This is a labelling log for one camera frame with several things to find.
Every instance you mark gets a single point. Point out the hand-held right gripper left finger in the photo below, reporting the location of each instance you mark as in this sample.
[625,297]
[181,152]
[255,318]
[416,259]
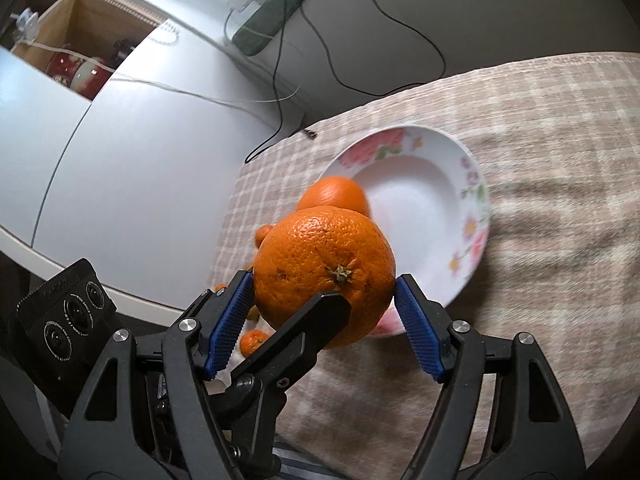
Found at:
[230,325]

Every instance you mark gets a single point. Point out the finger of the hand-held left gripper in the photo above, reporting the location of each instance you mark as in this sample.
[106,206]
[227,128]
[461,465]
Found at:
[300,345]

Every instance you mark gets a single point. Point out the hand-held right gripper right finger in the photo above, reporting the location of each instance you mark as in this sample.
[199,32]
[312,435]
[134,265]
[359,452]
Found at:
[420,330]

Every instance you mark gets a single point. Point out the large orange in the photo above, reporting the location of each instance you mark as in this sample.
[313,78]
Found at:
[310,255]

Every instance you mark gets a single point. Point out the white floral plate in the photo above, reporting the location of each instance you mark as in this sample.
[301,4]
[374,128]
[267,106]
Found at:
[415,195]

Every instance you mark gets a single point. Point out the medium orange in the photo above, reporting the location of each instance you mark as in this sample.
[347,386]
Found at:
[330,192]

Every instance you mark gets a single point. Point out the white cabinet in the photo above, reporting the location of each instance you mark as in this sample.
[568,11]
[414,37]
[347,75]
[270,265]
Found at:
[150,185]

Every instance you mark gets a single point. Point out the checked beige blanket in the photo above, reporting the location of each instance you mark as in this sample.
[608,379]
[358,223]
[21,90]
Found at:
[550,210]

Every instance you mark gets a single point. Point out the red white ceramic jar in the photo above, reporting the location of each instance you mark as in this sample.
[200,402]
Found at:
[92,79]
[61,66]

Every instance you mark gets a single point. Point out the clear plastic hook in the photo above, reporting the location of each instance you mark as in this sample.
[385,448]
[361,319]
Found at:
[25,22]

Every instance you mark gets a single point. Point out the wooden box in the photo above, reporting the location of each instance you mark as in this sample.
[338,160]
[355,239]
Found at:
[90,15]

